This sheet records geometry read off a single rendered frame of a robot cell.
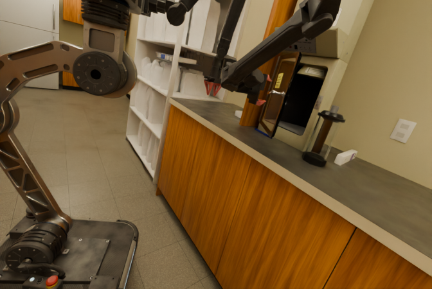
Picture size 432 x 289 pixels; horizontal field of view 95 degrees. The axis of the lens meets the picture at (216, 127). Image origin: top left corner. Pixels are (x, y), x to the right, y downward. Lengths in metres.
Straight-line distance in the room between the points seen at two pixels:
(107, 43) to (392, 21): 1.42
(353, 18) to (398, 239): 0.84
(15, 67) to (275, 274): 1.29
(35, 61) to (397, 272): 1.32
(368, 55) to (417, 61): 0.22
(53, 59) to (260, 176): 0.94
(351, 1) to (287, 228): 1.00
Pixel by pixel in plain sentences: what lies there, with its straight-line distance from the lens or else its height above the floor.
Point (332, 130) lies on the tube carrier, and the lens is 0.96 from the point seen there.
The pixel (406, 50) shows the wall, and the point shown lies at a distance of 1.49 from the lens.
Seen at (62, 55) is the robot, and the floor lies 1.16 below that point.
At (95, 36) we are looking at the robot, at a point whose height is 1.25.
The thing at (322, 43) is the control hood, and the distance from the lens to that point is 1.07.
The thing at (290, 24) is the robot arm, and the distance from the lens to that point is 0.64.
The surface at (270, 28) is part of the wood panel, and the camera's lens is 1.25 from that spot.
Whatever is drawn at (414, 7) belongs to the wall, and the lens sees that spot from 1.56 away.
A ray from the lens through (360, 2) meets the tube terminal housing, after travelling 1.16.
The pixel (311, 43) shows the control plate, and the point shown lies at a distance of 1.10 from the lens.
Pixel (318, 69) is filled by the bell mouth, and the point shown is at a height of 1.35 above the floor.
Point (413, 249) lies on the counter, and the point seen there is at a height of 0.94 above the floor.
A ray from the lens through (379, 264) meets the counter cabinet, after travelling 0.84.
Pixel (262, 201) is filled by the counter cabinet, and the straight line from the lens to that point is 0.98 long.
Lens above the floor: 1.25
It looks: 16 degrees down
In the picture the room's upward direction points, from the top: 14 degrees clockwise
